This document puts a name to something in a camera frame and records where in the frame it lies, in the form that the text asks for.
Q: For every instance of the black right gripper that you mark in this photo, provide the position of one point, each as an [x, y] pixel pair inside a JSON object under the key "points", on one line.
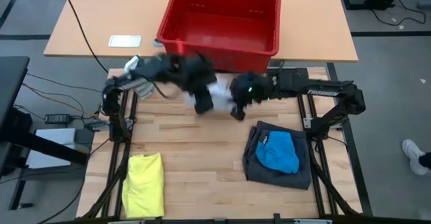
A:
{"points": [[250, 87]]}

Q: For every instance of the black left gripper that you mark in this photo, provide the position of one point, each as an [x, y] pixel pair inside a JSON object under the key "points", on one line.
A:
{"points": [[195, 74]]}

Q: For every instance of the white garment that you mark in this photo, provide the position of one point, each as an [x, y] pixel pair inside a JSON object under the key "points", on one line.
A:
{"points": [[220, 94]]}

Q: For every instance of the bright blue garment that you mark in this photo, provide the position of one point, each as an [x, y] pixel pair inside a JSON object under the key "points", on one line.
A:
{"points": [[277, 151]]}

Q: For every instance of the dark grey cargo shorts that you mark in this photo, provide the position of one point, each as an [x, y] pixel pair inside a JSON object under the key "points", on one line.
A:
{"points": [[279, 180]]}

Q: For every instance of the yellow garment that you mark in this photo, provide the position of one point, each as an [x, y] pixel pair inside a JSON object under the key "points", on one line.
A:
{"points": [[143, 187]]}

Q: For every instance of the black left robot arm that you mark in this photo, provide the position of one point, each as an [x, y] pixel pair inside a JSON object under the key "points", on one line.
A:
{"points": [[148, 71]]}

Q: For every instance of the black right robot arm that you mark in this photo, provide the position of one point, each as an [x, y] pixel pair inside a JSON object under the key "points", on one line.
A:
{"points": [[323, 89]]}

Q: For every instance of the red plastic laundry basket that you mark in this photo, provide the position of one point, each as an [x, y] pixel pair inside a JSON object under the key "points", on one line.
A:
{"points": [[219, 25]]}

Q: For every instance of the clear spray bottle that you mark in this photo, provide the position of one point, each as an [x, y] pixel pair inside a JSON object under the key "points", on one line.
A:
{"points": [[143, 88]]}

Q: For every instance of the small round grey object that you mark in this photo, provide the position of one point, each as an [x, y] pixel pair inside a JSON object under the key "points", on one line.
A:
{"points": [[157, 43]]}

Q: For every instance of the white rectangular pad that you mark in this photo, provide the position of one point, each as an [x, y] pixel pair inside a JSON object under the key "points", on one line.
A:
{"points": [[124, 41]]}

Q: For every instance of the light wood desk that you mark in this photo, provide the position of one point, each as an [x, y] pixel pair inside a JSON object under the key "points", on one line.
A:
{"points": [[303, 22]]}

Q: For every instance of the black power adapter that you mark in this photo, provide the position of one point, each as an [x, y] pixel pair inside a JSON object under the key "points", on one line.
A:
{"points": [[57, 118]]}

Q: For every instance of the white box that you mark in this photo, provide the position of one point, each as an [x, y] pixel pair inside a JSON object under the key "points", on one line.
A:
{"points": [[50, 143]]}

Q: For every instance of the person's shoe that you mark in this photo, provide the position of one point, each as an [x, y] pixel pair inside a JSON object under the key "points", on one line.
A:
{"points": [[414, 156]]}

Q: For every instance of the black monitor stand desk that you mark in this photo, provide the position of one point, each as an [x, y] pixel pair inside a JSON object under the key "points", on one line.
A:
{"points": [[10, 82]]}

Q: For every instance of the black aluminium table frame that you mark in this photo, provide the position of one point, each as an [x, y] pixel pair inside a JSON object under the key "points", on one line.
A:
{"points": [[118, 183]]}

